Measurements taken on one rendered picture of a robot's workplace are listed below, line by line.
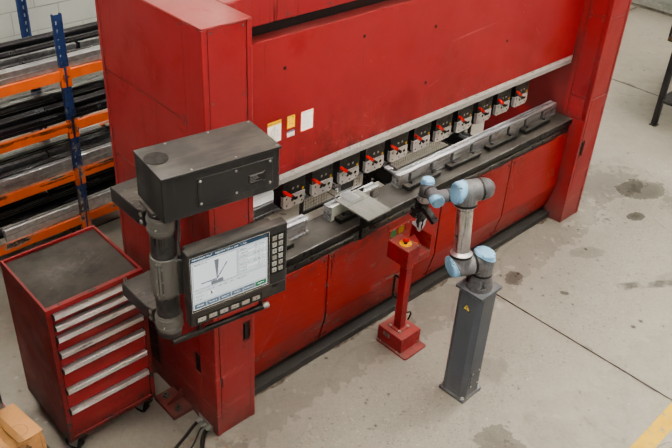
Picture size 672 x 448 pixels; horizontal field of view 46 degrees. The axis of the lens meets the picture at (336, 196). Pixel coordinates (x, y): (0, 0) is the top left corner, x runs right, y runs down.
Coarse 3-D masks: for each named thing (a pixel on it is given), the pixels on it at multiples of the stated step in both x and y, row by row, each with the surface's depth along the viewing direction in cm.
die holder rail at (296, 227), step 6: (300, 216) 435; (288, 222) 430; (294, 222) 430; (300, 222) 431; (288, 228) 426; (294, 228) 430; (300, 228) 433; (288, 234) 429; (294, 234) 432; (300, 234) 435
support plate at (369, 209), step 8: (360, 192) 454; (336, 200) 446; (344, 200) 446; (368, 200) 447; (376, 200) 447; (352, 208) 439; (360, 208) 440; (368, 208) 440; (376, 208) 441; (384, 208) 441; (360, 216) 434; (368, 216) 433; (376, 216) 434
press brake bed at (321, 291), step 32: (512, 160) 542; (544, 160) 576; (512, 192) 563; (544, 192) 600; (384, 224) 469; (448, 224) 519; (480, 224) 550; (512, 224) 601; (320, 256) 436; (352, 256) 458; (384, 256) 482; (288, 288) 429; (320, 288) 450; (352, 288) 473; (384, 288) 501; (416, 288) 534; (256, 320) 422; (288, 320) 442; (320, 320) 464; (352, 320) 502; (256, 352) 434; (288, 352) 462; (320, 352) 480; (256, 384) 453
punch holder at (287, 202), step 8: (304, 176) 414; (288, 184) 408; (296, 184) 413; (304, 184) 417; (280, 192) 410; (288, 192) 411; (296, 192) 415; (304, 192) 420; (280, 200) 413; (288, 200) 413; (296, 200) 418; (280, 208) 416; (288, 208) 416
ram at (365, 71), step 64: (448, 0) 434; (512, 0) 477; (576, 0) 530; (256, 64) 358; (320, 64) 387; (384, 64) 420; (448, 64) 460; (512, 64) 509; (320, 128) 407; (384, 128) 444
